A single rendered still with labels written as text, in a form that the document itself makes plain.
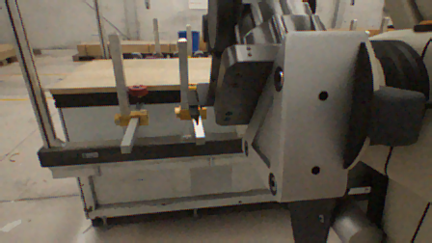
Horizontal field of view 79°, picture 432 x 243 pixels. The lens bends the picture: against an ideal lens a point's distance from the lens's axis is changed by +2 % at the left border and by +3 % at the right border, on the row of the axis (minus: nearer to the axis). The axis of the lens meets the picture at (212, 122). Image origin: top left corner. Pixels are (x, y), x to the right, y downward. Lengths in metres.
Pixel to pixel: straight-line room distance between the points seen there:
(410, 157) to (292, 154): 0.10
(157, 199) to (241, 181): 0.53
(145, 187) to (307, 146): 1.48
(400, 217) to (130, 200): 1.49
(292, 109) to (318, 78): 0.02
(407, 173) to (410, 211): 0.10
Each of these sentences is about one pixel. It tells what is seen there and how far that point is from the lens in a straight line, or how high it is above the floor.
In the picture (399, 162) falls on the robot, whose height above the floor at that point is 1.13.
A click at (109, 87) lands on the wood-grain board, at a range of 1.32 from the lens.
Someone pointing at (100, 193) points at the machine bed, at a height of 0.26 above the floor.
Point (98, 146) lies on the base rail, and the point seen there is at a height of 0.70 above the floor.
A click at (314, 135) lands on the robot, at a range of 0.18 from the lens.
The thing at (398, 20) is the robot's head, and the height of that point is 1.23.
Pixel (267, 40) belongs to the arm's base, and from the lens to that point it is 0.20.
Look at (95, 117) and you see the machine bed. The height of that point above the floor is 0.75.
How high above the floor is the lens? 1.24
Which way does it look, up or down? 24 degrees down
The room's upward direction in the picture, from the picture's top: straight up
